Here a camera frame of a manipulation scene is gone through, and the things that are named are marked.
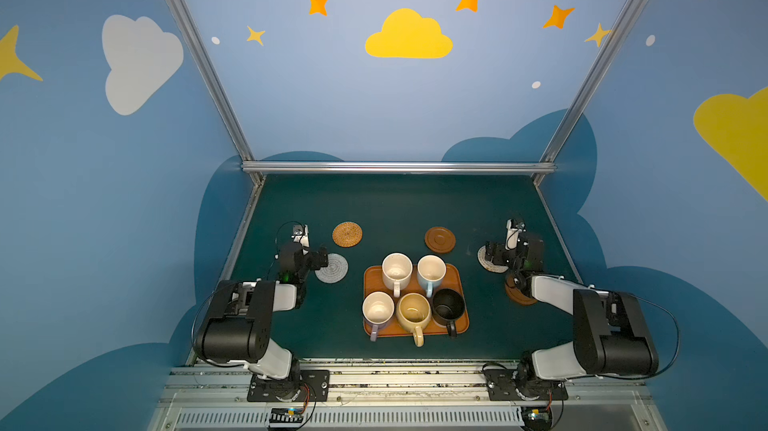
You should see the left aluminium frame post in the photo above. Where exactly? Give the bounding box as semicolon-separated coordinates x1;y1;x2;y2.
165;0;253;164

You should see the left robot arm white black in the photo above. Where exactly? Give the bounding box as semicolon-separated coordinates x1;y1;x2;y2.
192;242;329;381

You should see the lilac mug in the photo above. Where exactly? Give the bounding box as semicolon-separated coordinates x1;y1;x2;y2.
362;291;395;342

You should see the controller board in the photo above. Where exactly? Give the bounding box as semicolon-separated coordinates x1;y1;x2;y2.
521;407;553;431
267;407;305;428

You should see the rear aluminium crossbar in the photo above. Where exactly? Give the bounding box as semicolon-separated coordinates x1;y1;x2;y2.
241;161;556;175

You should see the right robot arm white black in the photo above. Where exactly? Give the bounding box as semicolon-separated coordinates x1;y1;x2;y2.
479;231;660;400

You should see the black mug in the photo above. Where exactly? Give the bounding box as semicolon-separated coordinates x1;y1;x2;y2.
431;289;466;338

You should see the woven rattan coaster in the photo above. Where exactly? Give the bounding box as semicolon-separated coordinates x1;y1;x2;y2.
332;221;363;248

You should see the right controller board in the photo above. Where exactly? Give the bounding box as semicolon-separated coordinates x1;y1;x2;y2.
521;407;553;431

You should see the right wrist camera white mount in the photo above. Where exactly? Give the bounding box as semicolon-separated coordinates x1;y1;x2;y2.
505;218;526;250

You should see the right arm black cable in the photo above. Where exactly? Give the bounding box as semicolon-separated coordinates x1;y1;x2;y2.
599;295;682;381

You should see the grey felt coaster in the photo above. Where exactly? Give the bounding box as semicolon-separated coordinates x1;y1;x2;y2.
315;253;349;284

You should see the brown wooden coaster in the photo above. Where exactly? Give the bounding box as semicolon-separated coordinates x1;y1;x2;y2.
505;275;537;306
424;226;456;254

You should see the right aluminium frame post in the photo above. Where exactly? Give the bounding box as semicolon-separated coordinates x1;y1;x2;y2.
533;0;649;188

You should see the left controller board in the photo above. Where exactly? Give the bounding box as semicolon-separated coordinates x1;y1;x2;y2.
267;407;305;428

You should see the white multicolour woven coaster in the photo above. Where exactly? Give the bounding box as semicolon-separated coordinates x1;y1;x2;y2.
477;246;508;274

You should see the aluminium frame post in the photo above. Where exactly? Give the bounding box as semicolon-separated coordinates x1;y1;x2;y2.
165;0;253;164
533;0;649;188

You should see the aluminium rail front frame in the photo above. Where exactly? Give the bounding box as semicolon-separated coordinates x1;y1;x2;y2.
148;359;666;430

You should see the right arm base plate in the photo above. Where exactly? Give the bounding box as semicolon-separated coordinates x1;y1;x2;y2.
481;368;569;401

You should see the yellow beige mug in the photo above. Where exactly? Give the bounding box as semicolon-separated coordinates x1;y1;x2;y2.
396;293;432;347

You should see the orange wooden tray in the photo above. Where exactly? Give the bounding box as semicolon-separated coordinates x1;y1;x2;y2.
362;263;471;339

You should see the light blue mug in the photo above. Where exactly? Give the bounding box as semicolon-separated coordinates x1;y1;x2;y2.
417;255;447;299

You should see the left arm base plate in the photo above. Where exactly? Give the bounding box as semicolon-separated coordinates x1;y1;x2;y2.
246;370;330;403

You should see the white speckled mug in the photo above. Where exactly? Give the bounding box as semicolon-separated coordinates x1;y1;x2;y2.
382;253;413;299

